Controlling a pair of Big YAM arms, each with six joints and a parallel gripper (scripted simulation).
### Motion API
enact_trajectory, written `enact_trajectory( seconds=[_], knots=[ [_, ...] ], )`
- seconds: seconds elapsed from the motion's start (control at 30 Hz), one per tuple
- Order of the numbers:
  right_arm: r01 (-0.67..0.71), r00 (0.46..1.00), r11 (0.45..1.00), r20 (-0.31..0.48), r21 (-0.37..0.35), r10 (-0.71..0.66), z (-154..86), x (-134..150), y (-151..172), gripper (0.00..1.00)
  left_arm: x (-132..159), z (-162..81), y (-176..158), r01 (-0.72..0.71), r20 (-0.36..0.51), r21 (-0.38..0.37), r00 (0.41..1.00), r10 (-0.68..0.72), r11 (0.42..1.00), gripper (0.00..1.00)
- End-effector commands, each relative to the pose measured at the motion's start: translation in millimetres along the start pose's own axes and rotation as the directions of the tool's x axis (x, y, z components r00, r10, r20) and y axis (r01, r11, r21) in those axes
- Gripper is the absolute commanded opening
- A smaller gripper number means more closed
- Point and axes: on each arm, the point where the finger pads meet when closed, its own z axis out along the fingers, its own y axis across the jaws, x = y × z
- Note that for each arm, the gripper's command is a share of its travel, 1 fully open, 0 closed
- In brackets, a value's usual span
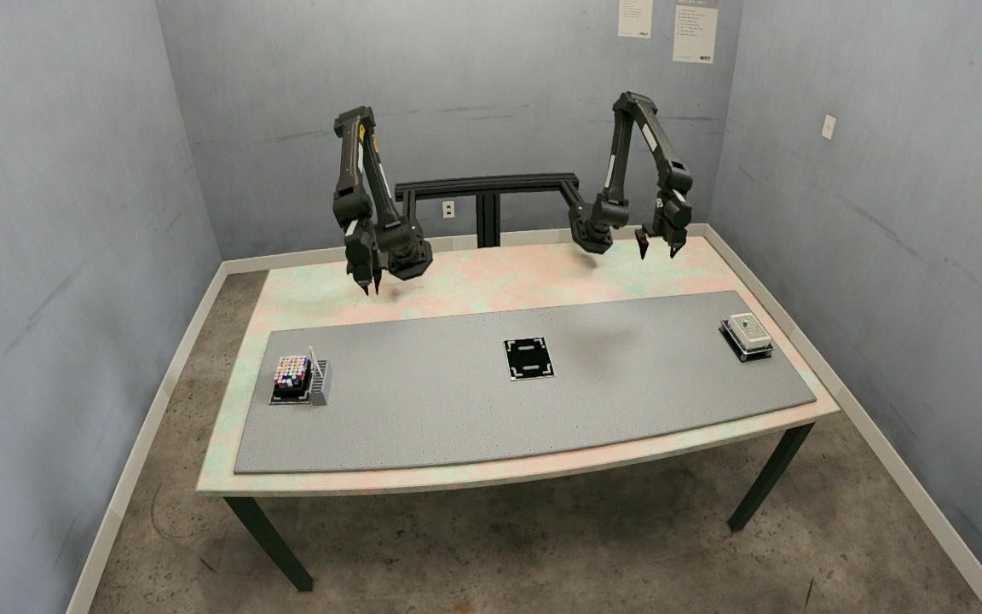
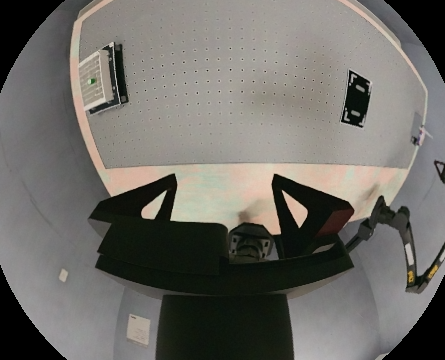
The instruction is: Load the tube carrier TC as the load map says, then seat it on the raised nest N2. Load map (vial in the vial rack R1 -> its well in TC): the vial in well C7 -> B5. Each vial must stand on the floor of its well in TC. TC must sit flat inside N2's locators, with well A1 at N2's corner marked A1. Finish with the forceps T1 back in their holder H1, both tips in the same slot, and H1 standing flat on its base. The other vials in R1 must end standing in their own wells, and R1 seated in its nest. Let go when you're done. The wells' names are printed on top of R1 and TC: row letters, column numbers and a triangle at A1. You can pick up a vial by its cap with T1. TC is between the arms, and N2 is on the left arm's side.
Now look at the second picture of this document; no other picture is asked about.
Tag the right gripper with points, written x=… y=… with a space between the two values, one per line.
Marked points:
x=443 y=171

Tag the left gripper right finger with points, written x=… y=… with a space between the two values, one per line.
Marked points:
x=326 y=214

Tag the white tube carrier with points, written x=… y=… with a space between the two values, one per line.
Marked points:
x=102 y=73

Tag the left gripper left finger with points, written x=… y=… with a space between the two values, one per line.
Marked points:
x=132 y=202

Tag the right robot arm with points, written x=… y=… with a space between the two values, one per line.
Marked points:
x=384 y=215

